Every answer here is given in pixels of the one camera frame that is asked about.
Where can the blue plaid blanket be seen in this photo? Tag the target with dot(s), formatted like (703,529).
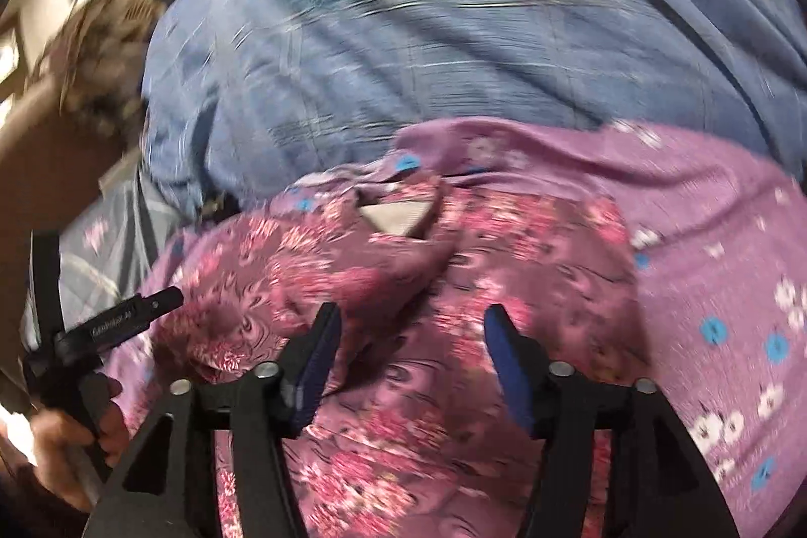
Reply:
(441,40)

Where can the beige leaf print cloth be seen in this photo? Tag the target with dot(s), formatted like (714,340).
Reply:
(107,65)

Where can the pink floral garment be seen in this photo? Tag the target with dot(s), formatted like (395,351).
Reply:
(410,273)

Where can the person's left hand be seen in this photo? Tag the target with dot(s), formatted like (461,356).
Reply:
(63,443)

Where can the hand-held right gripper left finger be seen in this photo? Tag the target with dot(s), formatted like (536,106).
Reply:
(312,371)

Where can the purple floral bed sheet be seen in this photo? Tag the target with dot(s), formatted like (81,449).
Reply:
(725,235)

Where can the grey plaid star cloth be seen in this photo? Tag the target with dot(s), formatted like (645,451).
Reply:
(107,242)

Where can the brown armchair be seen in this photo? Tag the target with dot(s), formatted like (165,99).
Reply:
(50,179)

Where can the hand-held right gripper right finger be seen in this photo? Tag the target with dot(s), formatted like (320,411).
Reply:
(509,371)

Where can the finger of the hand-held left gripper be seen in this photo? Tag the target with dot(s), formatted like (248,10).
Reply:
(126,316)

